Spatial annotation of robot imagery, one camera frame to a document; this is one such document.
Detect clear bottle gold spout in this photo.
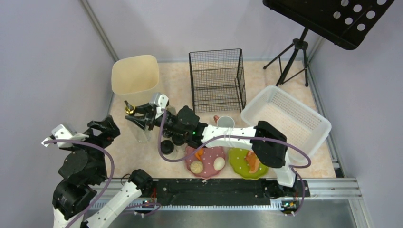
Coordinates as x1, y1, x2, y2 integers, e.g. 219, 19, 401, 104
124, 100, 151, 143

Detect glass jar black lid front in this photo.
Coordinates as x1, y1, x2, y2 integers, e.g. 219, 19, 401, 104
160, 140, 174, 156

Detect glass jar black lid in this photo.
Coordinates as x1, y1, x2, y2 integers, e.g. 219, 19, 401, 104
172, 134, 187, 152
160, 140, 174, 156

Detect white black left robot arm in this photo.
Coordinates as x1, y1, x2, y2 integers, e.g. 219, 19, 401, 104
45, 115, 153, 228

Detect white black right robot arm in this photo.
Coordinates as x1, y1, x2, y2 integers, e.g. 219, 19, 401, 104
125, 102, 312, 199

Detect beige plastic waste bin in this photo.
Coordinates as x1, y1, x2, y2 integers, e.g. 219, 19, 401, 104
111, 55, 165, 106

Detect pink polka dot plate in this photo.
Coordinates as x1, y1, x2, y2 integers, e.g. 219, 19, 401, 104
184, 147, 227, 180

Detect beige steamed bun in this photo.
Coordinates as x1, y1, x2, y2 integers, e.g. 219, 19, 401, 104
190, 161, 204, 174

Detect pink floral mug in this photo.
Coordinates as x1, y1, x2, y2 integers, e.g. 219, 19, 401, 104
213, 115, 235, 128

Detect white egg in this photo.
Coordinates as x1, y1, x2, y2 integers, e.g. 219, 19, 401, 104
213, 157, 226, 171

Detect green polka dot plate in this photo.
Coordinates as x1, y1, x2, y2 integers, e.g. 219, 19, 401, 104
228, 148, 269, 180

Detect orange salmon slice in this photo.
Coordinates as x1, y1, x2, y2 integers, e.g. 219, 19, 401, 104
245, 151, 260, 173

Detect white perforated plastic basket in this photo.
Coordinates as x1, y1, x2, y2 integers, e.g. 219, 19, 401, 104
240, 85, 332, 159

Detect black music stand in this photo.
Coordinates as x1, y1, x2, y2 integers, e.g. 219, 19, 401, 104
262, 0, 394, 86

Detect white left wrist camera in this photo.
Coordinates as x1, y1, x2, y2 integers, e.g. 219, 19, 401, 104
41, 123, 77, 147

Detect black wire rack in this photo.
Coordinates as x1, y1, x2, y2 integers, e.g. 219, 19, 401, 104
188, 48, 246, 113

